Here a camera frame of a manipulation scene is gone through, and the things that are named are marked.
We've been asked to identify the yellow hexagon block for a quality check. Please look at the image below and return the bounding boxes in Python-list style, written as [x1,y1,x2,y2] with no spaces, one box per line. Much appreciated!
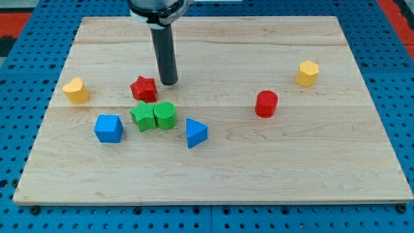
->
[295,61,320,87]

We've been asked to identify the blue cube block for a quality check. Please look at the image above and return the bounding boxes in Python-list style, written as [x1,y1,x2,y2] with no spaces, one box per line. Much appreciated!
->
[94,115,124,143]

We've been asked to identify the blue triangle block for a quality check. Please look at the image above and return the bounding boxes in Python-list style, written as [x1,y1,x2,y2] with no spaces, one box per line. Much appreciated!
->
[186,118,208,149]

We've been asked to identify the wooden board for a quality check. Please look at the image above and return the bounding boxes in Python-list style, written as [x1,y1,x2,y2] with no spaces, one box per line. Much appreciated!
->
[14,16,413,206]

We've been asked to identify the red star block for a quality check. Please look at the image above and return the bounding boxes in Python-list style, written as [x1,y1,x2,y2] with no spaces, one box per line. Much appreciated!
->
[130,76,157,103]

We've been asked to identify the green star block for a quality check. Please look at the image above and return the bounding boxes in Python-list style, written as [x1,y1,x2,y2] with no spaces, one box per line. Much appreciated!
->
[129,100,157,133]

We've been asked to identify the red cylinder block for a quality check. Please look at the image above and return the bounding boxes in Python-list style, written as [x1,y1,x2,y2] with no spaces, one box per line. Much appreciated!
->
[254,90,279,118]

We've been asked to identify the green cylinder block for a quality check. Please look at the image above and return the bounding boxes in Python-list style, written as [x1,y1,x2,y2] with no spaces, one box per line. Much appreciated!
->
[153,102,177,130]

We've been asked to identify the yellow heart block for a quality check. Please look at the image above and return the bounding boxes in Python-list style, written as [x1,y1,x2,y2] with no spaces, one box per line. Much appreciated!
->
[62,77,89,104]

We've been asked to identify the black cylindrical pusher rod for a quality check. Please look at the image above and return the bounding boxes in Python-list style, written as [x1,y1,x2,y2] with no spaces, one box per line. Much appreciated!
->
[151,25,178,85]

